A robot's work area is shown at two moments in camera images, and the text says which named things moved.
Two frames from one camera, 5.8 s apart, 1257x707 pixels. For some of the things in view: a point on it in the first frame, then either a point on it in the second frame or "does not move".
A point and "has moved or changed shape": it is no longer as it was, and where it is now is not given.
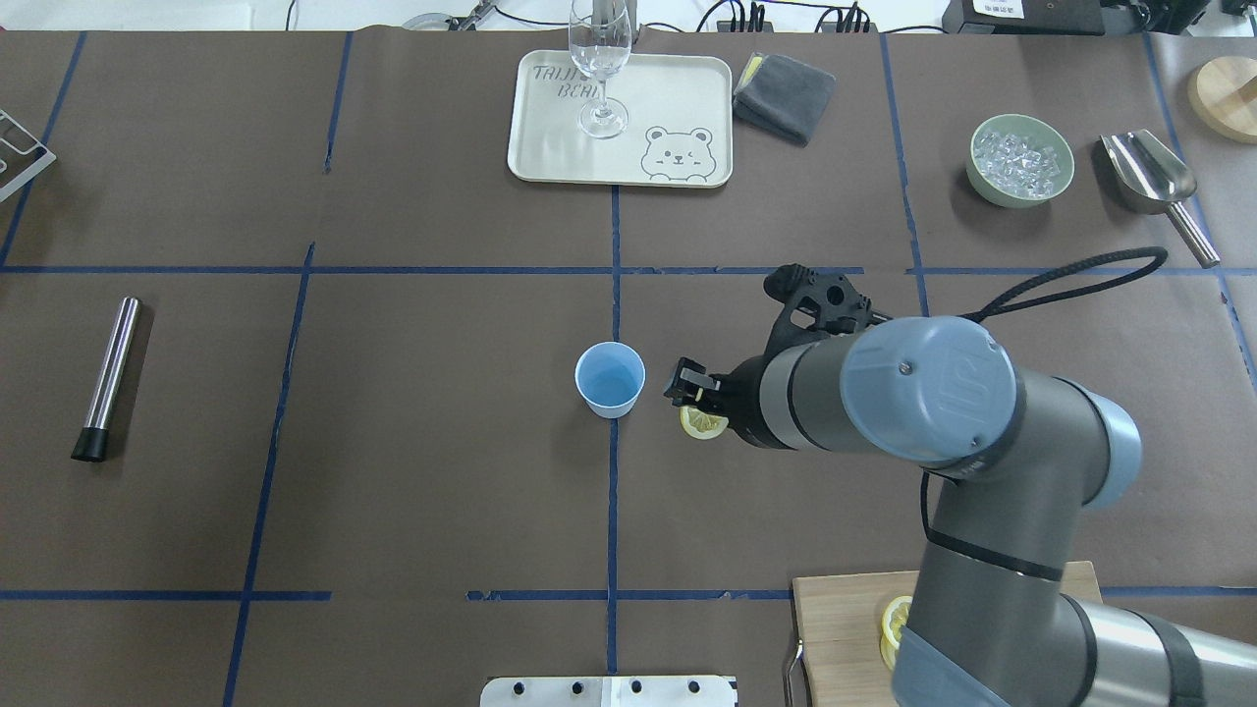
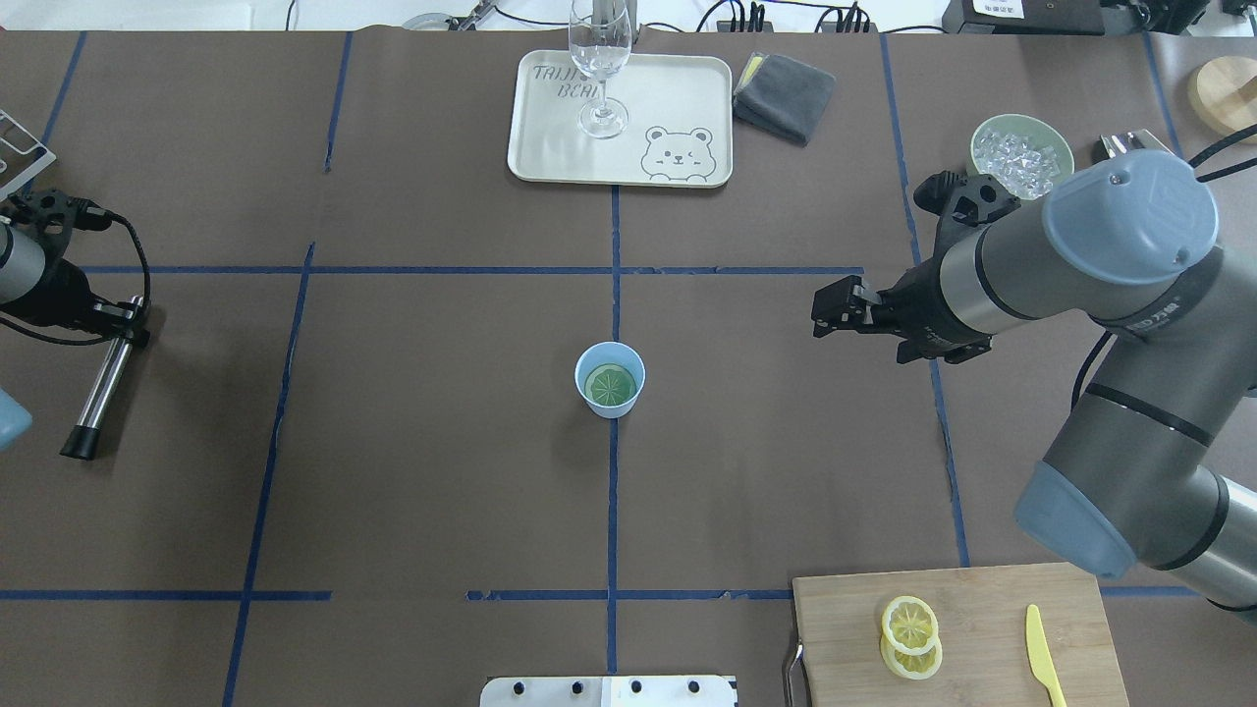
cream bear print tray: x=665 y=120 does not move
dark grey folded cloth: x=784 y=95 does not move
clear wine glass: x=600 y=36 does not move
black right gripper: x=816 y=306 -> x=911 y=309
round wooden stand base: x=1223 y=94 does not move
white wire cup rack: x=38 y=145 does not move
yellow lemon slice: x=700 y=424 -> x=610 y=384
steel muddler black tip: x=92 y=445 has moved or changed shape
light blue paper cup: x=610 y=376 does not move
